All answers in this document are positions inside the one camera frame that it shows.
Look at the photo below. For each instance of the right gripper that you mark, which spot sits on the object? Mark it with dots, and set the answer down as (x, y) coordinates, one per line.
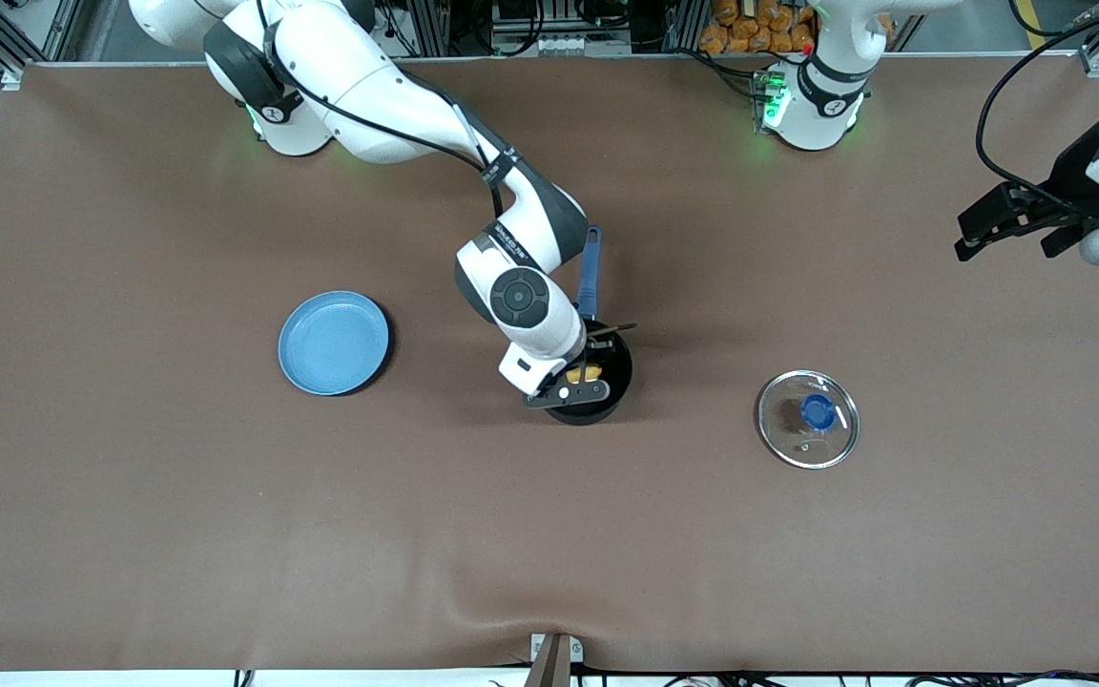
(595, 344)

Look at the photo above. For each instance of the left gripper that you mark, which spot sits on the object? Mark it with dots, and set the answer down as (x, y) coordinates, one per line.
(1070, 179)

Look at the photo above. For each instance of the yellow potato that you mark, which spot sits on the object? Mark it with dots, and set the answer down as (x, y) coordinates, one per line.
(576, 375)

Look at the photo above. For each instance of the glass lid with blue knob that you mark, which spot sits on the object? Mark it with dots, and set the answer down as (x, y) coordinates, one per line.
(788, 434)

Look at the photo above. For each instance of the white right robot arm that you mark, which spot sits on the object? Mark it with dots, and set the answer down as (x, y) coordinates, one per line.
(368, 86)

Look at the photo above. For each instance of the brown table cover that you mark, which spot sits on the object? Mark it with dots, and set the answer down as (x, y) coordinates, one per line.
(549, 534)

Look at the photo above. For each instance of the blue plate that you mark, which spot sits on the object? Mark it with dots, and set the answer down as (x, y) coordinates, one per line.
(335, 343)

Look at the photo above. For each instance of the orange packaged food pile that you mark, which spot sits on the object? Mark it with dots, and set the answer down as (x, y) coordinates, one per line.
(750, 33)

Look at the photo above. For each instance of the metal table edge bracket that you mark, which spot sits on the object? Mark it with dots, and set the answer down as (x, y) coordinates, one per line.
(554, 663)

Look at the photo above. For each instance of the aluminium frame post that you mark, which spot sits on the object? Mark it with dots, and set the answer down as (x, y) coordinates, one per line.
(430, 24)

